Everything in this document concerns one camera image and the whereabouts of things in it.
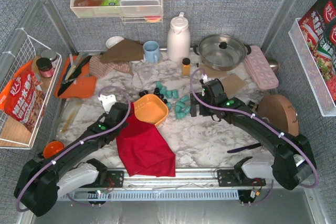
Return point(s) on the silver lid jar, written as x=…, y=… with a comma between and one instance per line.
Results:
x=49, y=54

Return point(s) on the black kitchen knife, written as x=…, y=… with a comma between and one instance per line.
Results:
x=73, y=73

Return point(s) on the white wire rack left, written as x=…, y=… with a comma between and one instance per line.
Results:
x=13, y=134

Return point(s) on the red cloth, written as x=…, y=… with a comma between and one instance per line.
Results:
x=143, y=150

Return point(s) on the round wooden board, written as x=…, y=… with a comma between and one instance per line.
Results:
x=280, y=113

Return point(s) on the small orange juice bottle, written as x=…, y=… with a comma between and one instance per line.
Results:
x=186, y=66

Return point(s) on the teal coffee capsule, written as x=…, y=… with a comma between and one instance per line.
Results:
x=180, y=115
x=187, y=109
x=185, y=99
x=172, y=94
x=160, y=86

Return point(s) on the dark lid glass jar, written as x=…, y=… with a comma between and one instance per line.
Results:
x=45, y=67

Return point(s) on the pink egg tray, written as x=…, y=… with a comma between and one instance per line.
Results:
x=259, y=69

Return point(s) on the orange plastic cup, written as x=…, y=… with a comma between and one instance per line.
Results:
x=51, y=149

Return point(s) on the white small bowl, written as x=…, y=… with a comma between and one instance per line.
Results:
x=112, y=41

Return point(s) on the light blue mug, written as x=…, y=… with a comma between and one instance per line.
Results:
x=151, y=51

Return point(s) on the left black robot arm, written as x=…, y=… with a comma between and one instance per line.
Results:
x=37, y=188

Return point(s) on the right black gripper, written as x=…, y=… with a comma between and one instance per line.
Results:
x=193, y=104

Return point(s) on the purple handled knife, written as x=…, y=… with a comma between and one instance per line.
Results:
x=248, y=147

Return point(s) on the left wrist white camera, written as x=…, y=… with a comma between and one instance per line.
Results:
x=107, y=101

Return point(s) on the stainless steel pot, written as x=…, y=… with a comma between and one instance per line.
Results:
x=221, y=52

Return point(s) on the orange plastic tray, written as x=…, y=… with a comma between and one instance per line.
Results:
x=83, y=88

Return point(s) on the brown cork coaster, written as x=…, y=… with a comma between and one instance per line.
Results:
x=211, y=73
x=232, y=84

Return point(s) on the clear plastic food containers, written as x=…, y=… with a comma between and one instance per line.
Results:
x=138, y=8

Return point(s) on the red seasoning bag right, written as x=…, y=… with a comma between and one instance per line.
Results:
x=318, y=29

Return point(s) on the red snack bag left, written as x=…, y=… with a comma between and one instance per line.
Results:
x=21, y=99

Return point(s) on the orange plastic storage basket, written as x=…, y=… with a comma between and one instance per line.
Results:
x=151, y=109

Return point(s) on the striped pink cloth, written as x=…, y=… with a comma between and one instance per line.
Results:
x=99, y=69

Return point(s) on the white thermos jug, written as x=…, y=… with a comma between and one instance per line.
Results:
x=178, y=39

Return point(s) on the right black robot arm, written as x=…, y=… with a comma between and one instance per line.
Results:
x=294, y=163

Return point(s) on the white wire basket right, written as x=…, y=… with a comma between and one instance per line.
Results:
x=317, y=84

